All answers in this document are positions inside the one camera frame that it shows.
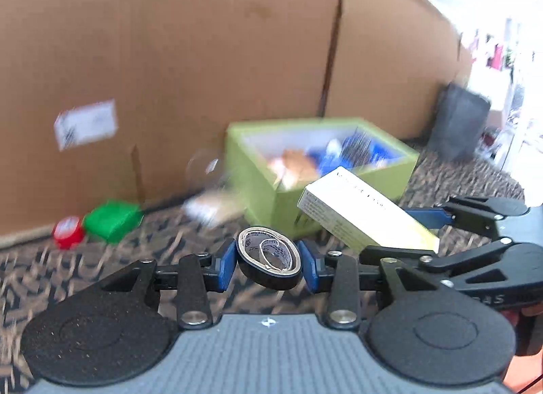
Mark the white shipping label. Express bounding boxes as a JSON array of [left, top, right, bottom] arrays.
[[54, 99, 118, 151]]

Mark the lime green box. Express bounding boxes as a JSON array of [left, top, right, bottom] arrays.
[[225, 117, 420, 239]]

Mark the grey bag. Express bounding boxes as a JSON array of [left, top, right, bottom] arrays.
[[426, 82, 492, 162]]

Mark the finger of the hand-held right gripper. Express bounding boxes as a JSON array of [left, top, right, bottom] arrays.
[[360, 237, 521, 294], [402, 196, 529, 243]]

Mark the large brown cardboard wall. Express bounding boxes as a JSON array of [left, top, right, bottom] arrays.
[[0, 0, 473, 248]]

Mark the blue packet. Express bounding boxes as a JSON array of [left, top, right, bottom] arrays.
[[305, 135, 404, 176]]

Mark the green plastic container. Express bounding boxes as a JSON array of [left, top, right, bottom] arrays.
[[82, 200, 144, 244]]

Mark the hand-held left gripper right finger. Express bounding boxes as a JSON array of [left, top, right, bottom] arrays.
[[297, 240, 429, 330]]

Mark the leopard print rug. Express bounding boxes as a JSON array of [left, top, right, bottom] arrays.
[[403, 139, 527, 212]]

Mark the red cap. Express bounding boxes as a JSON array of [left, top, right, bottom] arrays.
[[52, 216, 85, 249]]

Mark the yellow white box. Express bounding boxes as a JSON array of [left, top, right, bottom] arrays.
[[297, 166, 441, 255]]

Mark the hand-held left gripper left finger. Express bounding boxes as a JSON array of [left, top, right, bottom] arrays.
[[99, 240, 238, 330]]

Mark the black tape roll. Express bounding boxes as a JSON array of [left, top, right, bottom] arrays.
[[236, 226, 304, 292]]

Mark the black mat with tan letters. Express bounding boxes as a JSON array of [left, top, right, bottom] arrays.
[[0, 203, 425, 394]]

